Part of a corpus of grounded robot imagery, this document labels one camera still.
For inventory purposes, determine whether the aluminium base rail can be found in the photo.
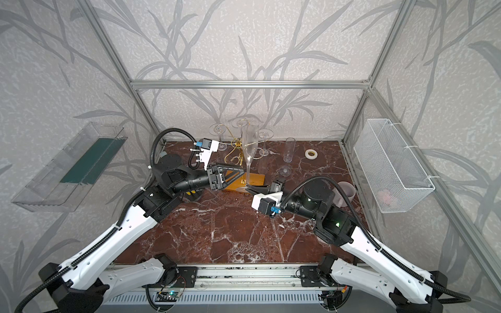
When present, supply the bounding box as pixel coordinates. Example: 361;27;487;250
80;263;412;292

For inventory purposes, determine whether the white wire basket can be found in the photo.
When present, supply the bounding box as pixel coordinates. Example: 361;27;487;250
354;119;435;213

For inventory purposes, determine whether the white tape roll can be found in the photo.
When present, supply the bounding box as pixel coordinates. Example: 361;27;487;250
305;149;318;160

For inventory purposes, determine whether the gold wire glass rack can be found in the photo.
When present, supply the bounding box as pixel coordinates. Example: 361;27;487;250
224;127;265;192

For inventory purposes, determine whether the yellow black work glove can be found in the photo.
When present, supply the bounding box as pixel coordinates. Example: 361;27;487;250
183;190;203;202

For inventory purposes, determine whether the lilac mug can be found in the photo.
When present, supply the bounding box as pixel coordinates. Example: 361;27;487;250
334;181;356;207

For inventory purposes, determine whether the clear plastic wall shelf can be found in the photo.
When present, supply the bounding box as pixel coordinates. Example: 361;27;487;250
12;122;128;213

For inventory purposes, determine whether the pink item in basket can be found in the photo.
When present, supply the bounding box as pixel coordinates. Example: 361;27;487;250
377;189;398;209

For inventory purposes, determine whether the clear wine glass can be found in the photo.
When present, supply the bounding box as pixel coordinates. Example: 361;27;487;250
258;129;274;159
232;118;249;129
236;124;259;193
279;138;296;177
210;123;227;151

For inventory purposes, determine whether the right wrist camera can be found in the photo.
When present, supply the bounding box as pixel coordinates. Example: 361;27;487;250
251;191;283;217

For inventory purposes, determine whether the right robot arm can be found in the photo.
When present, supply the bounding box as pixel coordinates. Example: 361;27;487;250
245;176;472;312

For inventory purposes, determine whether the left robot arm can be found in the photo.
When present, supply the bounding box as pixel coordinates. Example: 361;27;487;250
15;128;244;312

